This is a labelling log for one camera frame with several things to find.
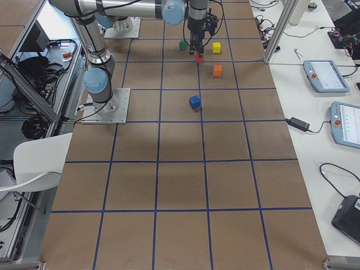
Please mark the teach pendant tablet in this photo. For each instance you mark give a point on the teach pendant tablet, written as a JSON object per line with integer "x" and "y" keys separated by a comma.
{"x": 344, "y": 119}
{"x": 324, "y": 76}

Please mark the yellow wooden block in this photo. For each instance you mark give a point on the yellow wooden block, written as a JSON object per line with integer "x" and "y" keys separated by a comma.
{"x": 216, "y": 47}

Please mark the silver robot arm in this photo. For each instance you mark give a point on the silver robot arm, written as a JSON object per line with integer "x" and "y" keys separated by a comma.
{"x": 97, "y": 80}

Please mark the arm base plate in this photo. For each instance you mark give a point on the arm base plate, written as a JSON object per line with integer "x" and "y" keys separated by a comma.
{"x": 124, "y": 29}
{"x": 115, "y": 111}

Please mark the lower teach pendant tablet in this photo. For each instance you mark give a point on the lower teach pendant tablet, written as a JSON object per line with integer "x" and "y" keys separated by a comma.
{"x": 344, "y": 119}

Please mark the black laptop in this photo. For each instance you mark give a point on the black laptop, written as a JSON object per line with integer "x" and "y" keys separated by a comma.
{"x": 346, "y": 219}

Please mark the aluminium frame post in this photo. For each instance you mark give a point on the aluminium frame post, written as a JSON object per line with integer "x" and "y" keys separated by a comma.
{"x": 279, "y": 29}

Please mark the orange wooden block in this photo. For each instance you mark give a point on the orange wooden block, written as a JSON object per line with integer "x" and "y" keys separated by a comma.
{"x": 217, "y": 70}

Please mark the white plastic chair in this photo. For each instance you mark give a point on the white plastic chair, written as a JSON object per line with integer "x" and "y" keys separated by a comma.
{"x": 38, "y": 164}

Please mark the red wooden block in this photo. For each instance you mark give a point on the red wooden block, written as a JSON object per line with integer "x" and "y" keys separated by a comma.
{"x": 199, "y": 57}

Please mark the white cylinder roll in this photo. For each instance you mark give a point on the white cylinder roll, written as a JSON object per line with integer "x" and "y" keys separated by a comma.
{"x": 298, "y": 12}

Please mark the upper teach pendant tablet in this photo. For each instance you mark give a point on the upper teach pendant tablet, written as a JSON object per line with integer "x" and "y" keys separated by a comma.
{"x": 324, "y": 76}

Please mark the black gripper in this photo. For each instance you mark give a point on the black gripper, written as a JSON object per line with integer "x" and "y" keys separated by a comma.
{"x": 194, "y": 28}

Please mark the green wooden block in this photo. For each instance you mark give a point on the green wooden block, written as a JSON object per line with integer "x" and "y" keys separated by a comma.
{"x": 183, "y": 45}

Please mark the black power adapter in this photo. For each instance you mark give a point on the black power adapter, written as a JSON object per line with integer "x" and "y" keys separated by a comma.
{"x": 298, "y": 124}

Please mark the brown paper table mat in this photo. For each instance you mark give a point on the brown paper table mat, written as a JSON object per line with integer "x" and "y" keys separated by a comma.
{"x": 219, "y": 187}

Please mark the blue wooden block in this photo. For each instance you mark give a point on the blue wooden block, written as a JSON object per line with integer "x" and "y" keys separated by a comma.
{"x": 195, "y": 102}

